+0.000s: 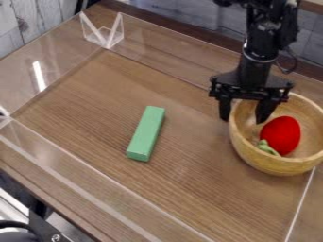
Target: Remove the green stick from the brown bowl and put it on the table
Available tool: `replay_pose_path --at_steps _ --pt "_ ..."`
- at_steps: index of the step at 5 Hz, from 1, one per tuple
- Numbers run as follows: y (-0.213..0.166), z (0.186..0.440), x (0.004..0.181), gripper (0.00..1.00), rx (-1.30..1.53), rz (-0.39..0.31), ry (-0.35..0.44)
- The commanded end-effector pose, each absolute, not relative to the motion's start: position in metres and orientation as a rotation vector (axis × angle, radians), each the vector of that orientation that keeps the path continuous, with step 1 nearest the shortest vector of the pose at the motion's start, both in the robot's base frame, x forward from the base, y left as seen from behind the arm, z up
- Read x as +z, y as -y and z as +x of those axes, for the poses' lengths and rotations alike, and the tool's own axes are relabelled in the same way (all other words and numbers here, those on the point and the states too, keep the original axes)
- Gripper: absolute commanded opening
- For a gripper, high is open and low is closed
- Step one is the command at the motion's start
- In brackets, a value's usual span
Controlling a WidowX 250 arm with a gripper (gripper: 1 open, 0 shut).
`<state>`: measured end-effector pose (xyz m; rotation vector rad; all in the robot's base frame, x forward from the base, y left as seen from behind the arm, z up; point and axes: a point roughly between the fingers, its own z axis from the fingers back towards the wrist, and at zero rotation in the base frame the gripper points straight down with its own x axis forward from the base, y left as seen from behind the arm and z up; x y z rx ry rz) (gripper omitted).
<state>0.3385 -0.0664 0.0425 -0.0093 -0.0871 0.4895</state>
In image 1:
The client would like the red plush strawberry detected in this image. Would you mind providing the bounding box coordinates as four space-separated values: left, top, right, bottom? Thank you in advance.
258 116 302 156

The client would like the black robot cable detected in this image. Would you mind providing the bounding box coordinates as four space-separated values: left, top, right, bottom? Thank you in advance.
274 46 299 76

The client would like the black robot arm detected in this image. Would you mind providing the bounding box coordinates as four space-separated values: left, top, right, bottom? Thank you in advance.
208 0 302 124

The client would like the light wooden bowl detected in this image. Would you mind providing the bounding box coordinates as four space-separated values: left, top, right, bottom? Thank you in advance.
228 93 323 176

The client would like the black clamp under table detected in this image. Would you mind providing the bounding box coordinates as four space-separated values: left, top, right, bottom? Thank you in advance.
0 209 64 242

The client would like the clear acrylic corner bracket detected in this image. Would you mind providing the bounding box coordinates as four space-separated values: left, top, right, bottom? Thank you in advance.
80 12 124 49

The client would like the green rectangular block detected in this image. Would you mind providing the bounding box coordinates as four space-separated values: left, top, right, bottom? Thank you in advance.
127 106 166 162

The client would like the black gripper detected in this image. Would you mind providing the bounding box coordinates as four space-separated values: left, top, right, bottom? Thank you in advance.
208 70 294 124

